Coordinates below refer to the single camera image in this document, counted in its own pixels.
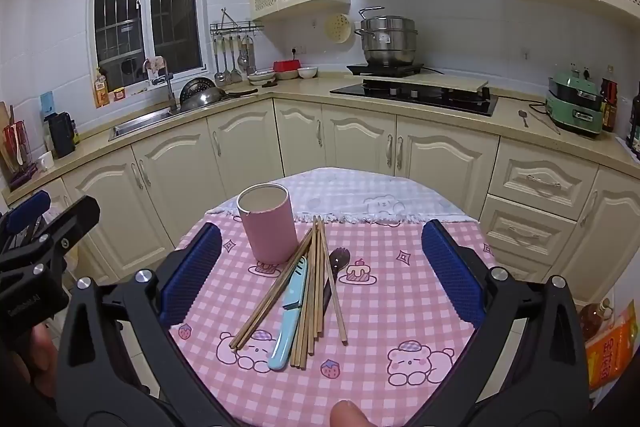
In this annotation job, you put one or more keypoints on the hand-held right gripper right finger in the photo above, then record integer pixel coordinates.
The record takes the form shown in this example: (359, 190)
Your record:
(452, 277)

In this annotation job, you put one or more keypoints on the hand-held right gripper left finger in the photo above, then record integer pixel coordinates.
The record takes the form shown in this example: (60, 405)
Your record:
(192, 279)

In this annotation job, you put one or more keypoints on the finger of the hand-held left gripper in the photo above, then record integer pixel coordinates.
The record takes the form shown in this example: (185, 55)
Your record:
(27, 209)
(75, 217)

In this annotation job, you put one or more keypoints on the pink utensil holder cup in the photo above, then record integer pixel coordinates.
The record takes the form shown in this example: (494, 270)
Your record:
(265, 232)

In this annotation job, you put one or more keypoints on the light blue sheathed knife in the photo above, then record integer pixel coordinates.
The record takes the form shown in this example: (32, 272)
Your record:
(287, 332)

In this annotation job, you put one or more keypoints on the dark brown plastic spork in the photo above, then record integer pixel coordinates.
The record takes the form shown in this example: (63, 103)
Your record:
(337, 259)

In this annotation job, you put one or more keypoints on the pile of wooden chopsticks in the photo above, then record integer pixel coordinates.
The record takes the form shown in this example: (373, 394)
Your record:
(310, 307)

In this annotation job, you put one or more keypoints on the person's left hand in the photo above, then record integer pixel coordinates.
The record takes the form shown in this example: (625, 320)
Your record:
(44, 359)

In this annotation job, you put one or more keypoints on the person's right hand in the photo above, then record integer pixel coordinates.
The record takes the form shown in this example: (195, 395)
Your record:
(351, 416)

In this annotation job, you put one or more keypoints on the small white cup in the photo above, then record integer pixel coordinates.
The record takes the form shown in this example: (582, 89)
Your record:
(46, 161)

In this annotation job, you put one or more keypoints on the pink checked cartoon tablecloth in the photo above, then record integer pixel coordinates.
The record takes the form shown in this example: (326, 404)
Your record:
(400, 307)

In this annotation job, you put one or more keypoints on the red utensil stand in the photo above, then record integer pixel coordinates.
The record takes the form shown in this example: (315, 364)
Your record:
(15, 147)

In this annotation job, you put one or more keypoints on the black electric kettle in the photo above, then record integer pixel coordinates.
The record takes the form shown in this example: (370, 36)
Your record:
(61, 137)

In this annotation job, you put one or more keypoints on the stainless steel sink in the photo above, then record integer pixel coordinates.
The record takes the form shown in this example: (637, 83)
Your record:
(140, 122)

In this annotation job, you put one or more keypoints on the yellow dish soap bottle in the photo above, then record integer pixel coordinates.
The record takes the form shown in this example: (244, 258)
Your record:
(101, 92)

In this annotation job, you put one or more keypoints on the white fringed cloth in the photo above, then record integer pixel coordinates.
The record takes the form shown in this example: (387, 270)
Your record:
(350, 192)

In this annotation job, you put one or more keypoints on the cooking oil bottle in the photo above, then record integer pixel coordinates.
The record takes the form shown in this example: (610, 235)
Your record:
(592, 319)

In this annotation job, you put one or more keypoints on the metal faucet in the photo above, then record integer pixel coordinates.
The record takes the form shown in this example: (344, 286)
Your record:
(171, 92)

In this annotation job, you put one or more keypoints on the cream lower kitchen cabinets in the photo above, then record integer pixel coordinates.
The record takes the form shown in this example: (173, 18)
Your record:
(360, 142)

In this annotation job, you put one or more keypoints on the beige kitchen countertop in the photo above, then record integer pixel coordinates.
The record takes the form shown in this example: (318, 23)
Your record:
(510, 122)

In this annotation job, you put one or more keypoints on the pink rag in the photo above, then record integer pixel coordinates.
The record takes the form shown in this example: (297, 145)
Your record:
(157, 64)

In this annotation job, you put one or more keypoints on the orange packet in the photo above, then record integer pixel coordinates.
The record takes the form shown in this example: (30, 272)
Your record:
(610, 352)

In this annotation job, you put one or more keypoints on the metal colander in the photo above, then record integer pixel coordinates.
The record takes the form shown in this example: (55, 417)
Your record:
(195, 87)

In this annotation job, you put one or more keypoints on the metal spoon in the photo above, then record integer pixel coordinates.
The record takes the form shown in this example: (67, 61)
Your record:
(523, 114)

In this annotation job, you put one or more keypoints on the black glass gas stove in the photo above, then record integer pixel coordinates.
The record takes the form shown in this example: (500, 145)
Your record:
(425, 99)

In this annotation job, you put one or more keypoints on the metal tongs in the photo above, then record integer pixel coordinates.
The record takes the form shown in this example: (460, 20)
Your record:
(545, 122)

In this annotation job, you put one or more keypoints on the hanging metal kitchen utensil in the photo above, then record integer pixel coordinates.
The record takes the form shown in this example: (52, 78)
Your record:
(219, 74)
(227, 76)
(243, 57)
(235, 76)

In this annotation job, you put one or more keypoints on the green electric cooker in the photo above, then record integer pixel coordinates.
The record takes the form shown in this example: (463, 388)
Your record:
(575, 107)

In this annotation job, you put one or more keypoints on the white plate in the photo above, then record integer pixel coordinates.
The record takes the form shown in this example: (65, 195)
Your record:
(260, 78)

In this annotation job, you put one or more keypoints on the black induction cooker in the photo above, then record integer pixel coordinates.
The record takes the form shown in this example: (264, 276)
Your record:
(385, 69)

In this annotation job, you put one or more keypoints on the white bowl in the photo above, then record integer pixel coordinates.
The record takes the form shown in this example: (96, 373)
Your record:
(286, 76)
(308, 73)

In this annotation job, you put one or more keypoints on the kitchen window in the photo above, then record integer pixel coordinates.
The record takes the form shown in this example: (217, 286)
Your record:
(170, 7)

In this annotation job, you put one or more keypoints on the dark sauce bottle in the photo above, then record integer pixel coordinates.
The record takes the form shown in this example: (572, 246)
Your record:
(609, 107)

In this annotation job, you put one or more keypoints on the red container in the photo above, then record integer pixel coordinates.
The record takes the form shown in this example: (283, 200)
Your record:
(286, 67)

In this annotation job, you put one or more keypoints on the dark glass bottle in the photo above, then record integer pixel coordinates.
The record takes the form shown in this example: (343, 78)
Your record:
(635, 122)

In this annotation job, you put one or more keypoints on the stainless steel steamer pot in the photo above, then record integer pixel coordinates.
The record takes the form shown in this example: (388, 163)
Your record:
(387, 39)

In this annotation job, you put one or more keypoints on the blue wall box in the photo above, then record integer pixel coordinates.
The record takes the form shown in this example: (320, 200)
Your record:
(47, 102)

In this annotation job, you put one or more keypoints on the metal wall utensil rack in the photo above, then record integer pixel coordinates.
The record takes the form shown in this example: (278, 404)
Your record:
(237, 27)

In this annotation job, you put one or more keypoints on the wall outlet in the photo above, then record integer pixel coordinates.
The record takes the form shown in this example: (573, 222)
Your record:
(297, 52)

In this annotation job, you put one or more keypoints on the yellow round wall plate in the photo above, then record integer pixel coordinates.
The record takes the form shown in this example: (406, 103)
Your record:
(338, 28)

